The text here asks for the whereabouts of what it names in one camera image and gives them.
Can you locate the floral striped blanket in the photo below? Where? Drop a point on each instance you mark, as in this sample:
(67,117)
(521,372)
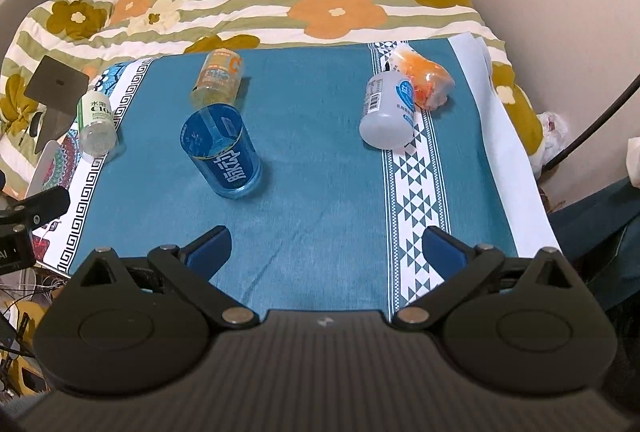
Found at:
(325,7)

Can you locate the green label plastic bottle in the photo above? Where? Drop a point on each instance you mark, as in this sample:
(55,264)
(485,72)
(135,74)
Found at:
(96,122)

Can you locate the blue glass cup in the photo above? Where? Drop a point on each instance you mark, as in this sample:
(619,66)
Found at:
(227,162)

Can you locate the orange snack bag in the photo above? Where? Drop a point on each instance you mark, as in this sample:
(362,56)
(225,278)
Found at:
(430,80)

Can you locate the white bottle with blue label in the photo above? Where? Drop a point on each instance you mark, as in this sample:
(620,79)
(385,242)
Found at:
(387,110)

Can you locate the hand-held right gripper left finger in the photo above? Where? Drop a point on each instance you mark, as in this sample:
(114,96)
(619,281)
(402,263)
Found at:
(210,251)

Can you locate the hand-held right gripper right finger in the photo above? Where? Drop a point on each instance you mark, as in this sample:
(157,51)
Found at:
(442,252)

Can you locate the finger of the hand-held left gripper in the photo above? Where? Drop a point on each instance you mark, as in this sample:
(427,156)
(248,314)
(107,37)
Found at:
(40,207)

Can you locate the dark teal cloth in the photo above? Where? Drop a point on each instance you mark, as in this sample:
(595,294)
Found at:
(600,237)

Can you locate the white plastic bag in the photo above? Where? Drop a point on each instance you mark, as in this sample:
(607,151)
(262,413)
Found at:
(550,132)

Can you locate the orange label plastic bottle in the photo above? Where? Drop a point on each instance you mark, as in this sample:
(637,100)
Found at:
(219,75)

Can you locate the blue patterned cloth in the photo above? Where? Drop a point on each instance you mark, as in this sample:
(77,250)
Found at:
(315,152)

